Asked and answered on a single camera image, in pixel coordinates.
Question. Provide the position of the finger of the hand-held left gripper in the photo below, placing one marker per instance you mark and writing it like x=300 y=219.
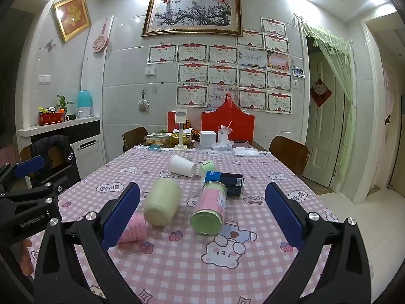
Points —
x=31 y=193
x=30 y=166

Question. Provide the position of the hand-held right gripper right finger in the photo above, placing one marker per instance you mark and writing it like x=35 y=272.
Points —
x=284 y=218

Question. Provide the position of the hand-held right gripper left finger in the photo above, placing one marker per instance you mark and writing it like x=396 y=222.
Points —
x=121 y=218

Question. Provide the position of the pink cup with green base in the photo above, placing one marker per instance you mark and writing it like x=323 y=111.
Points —
x=210 y=205

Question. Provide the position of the plain pink cup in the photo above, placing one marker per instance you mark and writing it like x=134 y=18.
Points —
x=137 y=228

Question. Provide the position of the cream cup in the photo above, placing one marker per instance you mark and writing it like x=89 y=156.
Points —
x=161 y=202

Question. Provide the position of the white paper cup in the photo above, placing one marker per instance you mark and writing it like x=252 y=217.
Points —
x=182 y=165

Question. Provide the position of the small green cup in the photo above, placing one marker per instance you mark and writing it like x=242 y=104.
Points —
x=208 y=167

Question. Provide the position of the white cup with straws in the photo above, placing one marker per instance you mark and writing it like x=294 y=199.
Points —
x=223 y=135

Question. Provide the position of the person's left hand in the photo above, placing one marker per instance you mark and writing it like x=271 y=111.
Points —
x=27 y=256

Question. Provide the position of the black jacket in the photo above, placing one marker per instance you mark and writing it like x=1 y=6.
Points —
x=60 y=155

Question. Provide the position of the red box with gold print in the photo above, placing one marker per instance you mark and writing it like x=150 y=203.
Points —
x=50 y=118

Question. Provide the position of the pink checked bear tablecloth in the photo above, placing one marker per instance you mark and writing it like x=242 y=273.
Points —
x=253 y=259

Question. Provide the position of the white cabinet counter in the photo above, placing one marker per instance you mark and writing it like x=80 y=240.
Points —
x=82 y=145

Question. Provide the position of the brown wooden chair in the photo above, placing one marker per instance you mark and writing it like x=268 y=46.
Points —
x=135 y=137
x=289 y=156

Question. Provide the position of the dark blue can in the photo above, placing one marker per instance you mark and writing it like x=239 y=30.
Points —
x=227 y=182

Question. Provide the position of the potted green plant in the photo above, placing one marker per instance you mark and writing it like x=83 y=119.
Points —
x=63 y=101

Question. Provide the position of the white plastic bag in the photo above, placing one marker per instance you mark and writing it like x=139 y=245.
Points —
x=248 y=152

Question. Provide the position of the teal small case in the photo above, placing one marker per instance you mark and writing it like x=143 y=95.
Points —
x=155 y=148

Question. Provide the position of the blue and white humidifier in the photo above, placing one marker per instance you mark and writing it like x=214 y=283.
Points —
x=84 y=103

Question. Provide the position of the clear food tray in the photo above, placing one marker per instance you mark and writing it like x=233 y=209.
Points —
x=156 y=138

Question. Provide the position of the white door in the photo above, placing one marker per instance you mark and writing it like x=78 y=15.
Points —
x=322 y=126

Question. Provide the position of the red gift bag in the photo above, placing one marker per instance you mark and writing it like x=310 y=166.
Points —
x=229 y=123

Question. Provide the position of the white square box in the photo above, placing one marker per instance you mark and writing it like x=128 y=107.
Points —
x=208 y=139

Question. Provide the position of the white stand device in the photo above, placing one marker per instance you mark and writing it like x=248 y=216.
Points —
x=181 y=123

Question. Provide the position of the hanging grey pouch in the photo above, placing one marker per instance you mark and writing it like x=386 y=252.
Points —
x=144 y=105

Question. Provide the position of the red diamond door decoration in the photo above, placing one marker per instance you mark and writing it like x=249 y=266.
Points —
x=320 y=92

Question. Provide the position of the green door curtain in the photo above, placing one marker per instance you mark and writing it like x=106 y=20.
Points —
x=343 y=79

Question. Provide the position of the gold framed picture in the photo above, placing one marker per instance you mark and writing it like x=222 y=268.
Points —
x=72 y=17

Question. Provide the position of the group of award certificates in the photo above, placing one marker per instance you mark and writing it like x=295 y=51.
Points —
x=221 y=76

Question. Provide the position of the framed plum blossom painting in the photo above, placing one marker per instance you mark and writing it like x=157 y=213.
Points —
x=191 y=14

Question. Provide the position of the white wall switch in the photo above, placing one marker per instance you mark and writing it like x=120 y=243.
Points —
x=43 y=78
x=150 y=70

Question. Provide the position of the pink paddle wall decoration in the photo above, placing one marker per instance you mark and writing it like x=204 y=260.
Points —
x=101 y=39

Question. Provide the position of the small wall photo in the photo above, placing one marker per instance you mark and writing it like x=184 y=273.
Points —
x=299 y=72

